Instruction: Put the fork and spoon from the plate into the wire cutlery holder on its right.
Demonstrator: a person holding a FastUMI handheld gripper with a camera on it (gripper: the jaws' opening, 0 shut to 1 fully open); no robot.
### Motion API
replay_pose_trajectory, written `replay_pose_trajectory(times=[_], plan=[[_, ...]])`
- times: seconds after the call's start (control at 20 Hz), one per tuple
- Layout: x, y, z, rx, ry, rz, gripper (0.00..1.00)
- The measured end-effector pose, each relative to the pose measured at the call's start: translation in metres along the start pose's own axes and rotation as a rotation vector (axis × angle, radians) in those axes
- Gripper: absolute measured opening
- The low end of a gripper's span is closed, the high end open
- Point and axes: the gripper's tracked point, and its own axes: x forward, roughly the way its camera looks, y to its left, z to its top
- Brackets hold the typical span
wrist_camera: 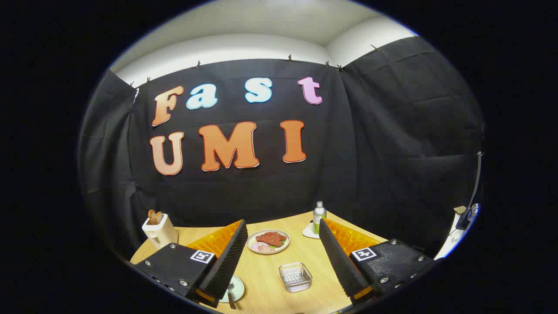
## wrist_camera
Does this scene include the white toaster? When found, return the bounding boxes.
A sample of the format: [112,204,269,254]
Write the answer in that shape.
[142,213,178,249]

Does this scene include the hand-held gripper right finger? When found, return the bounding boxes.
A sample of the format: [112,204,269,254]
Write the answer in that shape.
[319,218,437,304]

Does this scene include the dark blue device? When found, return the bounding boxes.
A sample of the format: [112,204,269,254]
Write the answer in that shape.
[456,203,480,231]

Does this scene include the thin grey pole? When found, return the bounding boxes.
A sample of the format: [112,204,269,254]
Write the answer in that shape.
[467,151,485,210]

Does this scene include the metal wire basket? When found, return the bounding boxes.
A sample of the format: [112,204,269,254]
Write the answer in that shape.
[279,262,313,293]

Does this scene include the white oval plate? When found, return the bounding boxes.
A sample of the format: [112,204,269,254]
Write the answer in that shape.
[246,230,290,255]

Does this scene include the brown meat steak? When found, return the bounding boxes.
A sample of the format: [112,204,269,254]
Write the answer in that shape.
[255,232,287,247]

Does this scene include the light blue round plate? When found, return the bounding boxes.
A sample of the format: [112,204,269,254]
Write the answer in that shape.
[218,275,245,303]

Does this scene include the white board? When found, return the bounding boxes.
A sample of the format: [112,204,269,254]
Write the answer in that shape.
[435,213,469,260]

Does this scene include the silver bottle with green label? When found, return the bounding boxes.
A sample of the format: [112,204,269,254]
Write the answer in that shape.
[313,201,327,235]

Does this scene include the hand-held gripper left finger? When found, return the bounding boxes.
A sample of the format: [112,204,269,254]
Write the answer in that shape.
[130,219,248,308]

